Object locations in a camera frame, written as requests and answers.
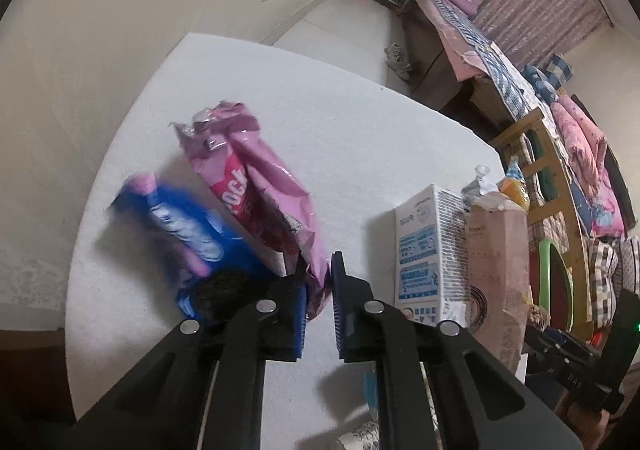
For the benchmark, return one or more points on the orange plastic wrapper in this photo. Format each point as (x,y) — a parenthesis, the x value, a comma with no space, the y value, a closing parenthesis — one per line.
(516,190)

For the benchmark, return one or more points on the brown paper bag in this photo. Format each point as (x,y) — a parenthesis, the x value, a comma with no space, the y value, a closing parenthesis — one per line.
(500,255)

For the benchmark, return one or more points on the dark wooden bed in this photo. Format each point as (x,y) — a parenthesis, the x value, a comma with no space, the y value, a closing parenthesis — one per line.
(440,75)

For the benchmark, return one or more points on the blue cookie packet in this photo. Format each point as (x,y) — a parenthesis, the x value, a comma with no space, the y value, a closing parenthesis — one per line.
(175,222)

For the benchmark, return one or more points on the pink snack bag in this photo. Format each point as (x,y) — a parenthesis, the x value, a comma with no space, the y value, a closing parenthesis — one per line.
(270,170)

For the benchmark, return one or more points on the wooden chair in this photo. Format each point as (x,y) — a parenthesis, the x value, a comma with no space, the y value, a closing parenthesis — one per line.
(560,210)

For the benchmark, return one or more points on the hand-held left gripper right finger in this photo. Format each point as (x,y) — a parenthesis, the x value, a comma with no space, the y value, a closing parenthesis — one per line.
(338,312)

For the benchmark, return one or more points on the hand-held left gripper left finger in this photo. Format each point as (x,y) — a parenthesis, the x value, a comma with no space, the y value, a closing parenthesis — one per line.
(299,317)

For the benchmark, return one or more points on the green plastic stool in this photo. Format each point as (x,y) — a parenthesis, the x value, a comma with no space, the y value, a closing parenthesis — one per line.
(550,280)

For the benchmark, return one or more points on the floral cloth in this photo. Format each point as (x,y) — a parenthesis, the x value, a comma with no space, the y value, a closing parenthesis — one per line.
(362,435)

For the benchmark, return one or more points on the white milk carton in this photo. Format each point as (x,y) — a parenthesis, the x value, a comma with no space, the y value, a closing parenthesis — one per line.
(425,250)

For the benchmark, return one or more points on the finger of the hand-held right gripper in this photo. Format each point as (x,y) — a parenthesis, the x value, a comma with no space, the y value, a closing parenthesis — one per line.
(560,342)
(580,382)

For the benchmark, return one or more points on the dark blue pillow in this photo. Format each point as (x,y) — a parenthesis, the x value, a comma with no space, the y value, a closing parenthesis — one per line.
(542,82)

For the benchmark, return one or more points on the pair of grey shoes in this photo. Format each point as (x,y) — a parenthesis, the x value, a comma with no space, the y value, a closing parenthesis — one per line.
(398,60)

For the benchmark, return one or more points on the crumpled clear plastic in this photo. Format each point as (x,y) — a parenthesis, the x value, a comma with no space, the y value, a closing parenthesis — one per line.
(481,185)

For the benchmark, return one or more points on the blue plaid pillow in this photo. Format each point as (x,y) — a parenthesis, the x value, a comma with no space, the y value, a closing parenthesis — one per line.
(557,70)

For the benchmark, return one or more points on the plaid cloth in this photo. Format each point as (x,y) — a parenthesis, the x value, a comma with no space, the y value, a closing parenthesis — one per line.
(607,275)

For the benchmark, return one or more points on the blue striped blanket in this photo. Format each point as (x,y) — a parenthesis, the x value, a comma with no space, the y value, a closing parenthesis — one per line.
(480,45)

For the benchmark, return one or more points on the pink floral quilt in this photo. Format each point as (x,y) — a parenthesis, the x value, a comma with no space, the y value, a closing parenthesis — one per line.
(590,165)

